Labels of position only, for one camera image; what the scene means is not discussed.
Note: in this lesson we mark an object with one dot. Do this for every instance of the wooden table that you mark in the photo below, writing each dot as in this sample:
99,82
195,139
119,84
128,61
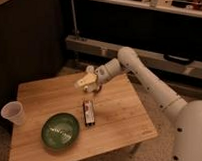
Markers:
120,118

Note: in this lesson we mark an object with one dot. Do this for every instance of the small white bottle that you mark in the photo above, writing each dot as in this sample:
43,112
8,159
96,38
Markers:
89,79

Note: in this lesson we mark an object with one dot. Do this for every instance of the metal pole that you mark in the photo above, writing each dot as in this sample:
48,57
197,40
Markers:
76,32

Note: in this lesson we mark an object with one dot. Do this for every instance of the green glass bowl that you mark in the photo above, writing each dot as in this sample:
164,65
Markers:
60,131

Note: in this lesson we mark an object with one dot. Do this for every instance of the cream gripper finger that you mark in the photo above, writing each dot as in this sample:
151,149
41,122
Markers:
80,83

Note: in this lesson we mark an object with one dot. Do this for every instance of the long grey case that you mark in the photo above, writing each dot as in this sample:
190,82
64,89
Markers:
149,59

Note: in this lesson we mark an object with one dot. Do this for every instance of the white shelf with clutter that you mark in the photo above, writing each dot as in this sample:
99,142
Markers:
153,5

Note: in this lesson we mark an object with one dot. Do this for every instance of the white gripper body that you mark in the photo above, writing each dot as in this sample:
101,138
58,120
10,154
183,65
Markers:
108,71

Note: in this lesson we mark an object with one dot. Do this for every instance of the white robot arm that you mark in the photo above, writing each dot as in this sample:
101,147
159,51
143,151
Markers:
185,116

